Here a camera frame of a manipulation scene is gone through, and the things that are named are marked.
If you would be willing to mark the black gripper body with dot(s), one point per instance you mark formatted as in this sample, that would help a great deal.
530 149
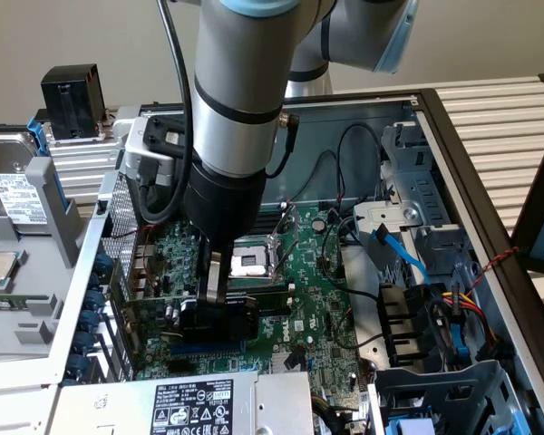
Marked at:
222 204

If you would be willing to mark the green GPU with black fan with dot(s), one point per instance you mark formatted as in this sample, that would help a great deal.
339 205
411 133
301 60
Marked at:
154 317

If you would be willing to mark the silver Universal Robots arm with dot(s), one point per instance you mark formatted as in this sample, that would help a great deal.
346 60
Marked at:
240 90

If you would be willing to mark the CPU socket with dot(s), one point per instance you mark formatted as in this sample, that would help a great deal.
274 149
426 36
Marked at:
249 265

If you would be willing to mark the black RAM slot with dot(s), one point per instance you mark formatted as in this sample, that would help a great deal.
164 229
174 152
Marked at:
265 288

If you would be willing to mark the blue expansion slot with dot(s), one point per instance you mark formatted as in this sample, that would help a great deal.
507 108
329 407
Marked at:
208 349

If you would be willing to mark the thin metal locking lever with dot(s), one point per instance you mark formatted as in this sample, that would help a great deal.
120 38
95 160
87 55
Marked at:
288 254

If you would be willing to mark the silver socket cover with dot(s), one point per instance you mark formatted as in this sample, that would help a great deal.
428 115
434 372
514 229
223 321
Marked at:
286 226

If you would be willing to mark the green Dell motherboard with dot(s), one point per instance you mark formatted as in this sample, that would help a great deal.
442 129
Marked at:
308 272

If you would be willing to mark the round coin battery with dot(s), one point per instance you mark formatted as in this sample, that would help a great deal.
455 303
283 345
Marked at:
318 224

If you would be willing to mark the silver power supply with label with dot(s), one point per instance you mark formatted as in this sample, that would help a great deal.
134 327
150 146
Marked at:
186 408

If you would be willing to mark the blue card retention clip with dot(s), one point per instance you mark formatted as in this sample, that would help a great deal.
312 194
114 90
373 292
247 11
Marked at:
84 344
90 321
95 300
79 368
103 266

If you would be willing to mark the grey parts rack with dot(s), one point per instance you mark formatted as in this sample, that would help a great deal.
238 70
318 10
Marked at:
41 281

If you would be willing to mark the open grey PC case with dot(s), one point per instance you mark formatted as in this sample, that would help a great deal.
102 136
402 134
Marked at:
367 113

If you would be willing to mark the black fan shroud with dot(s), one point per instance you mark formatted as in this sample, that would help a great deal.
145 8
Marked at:
399 317

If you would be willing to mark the black CPU cooler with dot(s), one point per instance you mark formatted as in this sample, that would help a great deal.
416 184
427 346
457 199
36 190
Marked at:
72 99

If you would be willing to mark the blue disk caddy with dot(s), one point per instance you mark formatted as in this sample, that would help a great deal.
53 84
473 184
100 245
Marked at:
38 136

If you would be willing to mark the silver hard disk white label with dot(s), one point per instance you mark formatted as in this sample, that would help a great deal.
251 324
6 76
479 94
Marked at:
13 199

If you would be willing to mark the grey disk bay cage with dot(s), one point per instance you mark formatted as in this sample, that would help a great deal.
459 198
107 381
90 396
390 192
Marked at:
435 190

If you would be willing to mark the grey drive cage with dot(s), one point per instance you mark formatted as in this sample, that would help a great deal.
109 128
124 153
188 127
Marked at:
435 380

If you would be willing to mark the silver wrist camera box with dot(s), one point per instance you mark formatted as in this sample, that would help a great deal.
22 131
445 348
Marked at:
154 140

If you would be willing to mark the silver disk bay bracket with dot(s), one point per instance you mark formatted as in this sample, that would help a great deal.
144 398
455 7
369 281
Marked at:
390 213

